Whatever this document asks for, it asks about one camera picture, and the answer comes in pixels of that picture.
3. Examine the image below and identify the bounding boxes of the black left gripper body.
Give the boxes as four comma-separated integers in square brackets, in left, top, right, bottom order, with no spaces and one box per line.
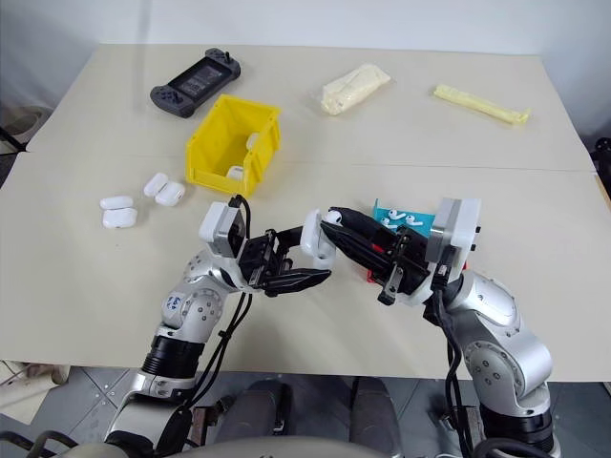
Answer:
[237,228,306,293]

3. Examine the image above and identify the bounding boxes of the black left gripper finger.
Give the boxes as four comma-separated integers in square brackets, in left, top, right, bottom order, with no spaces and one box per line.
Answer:
[260,267,333,299]
[275,226,306,250]

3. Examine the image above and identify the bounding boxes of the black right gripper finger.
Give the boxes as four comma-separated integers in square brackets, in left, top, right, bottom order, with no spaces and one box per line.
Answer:
[320,222,395,283]
[327,206,400,240]

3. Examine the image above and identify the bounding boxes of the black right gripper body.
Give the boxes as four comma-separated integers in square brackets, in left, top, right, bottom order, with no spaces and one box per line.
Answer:
[368,224,446,306]

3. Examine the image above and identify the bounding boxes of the yellow plastic bin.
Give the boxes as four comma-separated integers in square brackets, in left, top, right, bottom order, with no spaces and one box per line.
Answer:
[184,93,284,198]

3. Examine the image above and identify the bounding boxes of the teal earbud tray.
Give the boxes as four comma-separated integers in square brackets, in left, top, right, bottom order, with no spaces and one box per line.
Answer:
[371,196,438,240]

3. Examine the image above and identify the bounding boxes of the cream filled plastic bag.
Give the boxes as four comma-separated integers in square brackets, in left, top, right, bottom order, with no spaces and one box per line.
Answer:
[306,62,395,117]

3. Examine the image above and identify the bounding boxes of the dark rounded shape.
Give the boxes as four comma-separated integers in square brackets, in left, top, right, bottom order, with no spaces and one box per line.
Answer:
[349,376,398,458]
[222,378,293,458]

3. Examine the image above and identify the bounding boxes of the long pale yellow packet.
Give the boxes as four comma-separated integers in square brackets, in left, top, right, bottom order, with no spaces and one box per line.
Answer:
[432,83,533,128]

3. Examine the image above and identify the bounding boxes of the dark grey handheld game console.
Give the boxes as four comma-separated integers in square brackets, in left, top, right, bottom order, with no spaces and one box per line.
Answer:
[149,47,242,117]

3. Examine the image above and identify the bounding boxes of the black background equipment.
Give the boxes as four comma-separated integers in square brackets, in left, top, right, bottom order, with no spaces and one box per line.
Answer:
[588,135,611,174]

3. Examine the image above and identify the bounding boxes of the grey robot torso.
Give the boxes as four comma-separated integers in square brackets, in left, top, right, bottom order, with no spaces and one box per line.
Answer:
[56,439,221,458]

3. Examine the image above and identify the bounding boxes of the white rounded background object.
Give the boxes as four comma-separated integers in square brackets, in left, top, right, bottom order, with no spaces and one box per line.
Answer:
[0,104,50,155]

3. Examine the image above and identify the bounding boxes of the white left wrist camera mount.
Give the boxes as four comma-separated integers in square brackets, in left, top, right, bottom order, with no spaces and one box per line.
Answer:
[198,200,250,260]

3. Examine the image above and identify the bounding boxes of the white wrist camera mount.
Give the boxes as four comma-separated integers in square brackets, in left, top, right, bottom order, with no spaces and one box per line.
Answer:
[400,196,483,307]
[198,200,250,260]

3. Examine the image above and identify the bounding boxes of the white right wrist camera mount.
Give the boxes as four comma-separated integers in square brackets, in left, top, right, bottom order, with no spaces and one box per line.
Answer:
[400,196,483,307]

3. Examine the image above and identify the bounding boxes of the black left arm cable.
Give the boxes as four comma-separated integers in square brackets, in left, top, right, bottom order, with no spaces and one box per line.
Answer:
[157,194,254,458]

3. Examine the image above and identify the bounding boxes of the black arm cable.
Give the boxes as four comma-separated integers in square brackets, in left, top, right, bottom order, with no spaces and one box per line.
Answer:
[423,284,484,458]
[157,194,254,458]

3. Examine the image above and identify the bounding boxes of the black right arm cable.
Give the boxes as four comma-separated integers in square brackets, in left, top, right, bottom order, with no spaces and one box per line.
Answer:
[423,284,484,458]

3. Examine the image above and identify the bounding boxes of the white cords under table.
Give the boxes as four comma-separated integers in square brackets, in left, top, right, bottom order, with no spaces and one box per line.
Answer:
[0,361,71,388]

